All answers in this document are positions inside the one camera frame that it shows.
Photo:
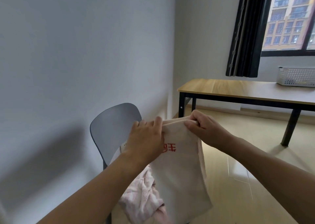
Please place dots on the grey plastic chair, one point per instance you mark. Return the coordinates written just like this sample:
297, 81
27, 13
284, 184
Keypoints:
110, 127

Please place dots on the white plastic basket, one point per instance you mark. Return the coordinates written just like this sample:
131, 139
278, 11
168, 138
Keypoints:
296, 77

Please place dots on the wooden table with black legs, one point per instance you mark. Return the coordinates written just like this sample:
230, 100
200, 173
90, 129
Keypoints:
246, 88

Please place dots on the pink towel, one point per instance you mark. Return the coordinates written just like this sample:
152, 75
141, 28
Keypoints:
140, 196

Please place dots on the cream white garment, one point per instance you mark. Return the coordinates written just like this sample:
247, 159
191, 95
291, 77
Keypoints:
182, 179

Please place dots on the person's right forearm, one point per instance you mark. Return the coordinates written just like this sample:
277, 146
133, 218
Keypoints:
275, 172

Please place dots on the wide dark curtain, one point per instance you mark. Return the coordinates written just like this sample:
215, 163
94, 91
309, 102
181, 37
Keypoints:
248, 31

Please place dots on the person's left forearm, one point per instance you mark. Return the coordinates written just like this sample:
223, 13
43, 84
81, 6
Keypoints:
98, 191

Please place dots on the person's right hand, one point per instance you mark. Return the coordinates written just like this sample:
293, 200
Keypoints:
211, 132

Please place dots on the person's left hand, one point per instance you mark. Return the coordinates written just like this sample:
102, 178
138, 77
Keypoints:
145, 142

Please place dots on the black framed window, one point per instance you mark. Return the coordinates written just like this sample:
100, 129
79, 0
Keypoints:
288, 53

